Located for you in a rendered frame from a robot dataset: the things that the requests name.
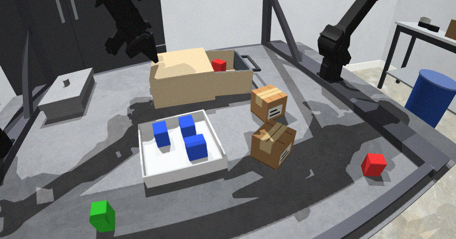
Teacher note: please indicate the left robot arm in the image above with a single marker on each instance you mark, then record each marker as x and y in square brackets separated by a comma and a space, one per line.
[334, 41]

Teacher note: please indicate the green block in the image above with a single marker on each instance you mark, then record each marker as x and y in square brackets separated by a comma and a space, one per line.
[102, 216]

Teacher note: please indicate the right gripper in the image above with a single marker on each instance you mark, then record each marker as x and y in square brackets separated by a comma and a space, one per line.
[140, 40]

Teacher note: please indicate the red block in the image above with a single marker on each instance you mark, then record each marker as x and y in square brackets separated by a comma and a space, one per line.
[219, 65]
[373, 164]

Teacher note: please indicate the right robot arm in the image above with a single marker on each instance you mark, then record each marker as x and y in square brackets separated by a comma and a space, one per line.
[112, 45]

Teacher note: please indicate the brown cardboard box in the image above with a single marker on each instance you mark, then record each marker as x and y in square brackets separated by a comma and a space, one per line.
[272, 143]
[268, 102]

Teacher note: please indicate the white open-top tray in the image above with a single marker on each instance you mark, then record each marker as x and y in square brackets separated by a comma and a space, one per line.
[170, 163]

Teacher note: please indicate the blue block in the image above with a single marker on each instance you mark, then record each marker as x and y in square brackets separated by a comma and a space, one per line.
[187, 126]
[161, 134]
[196, 147]

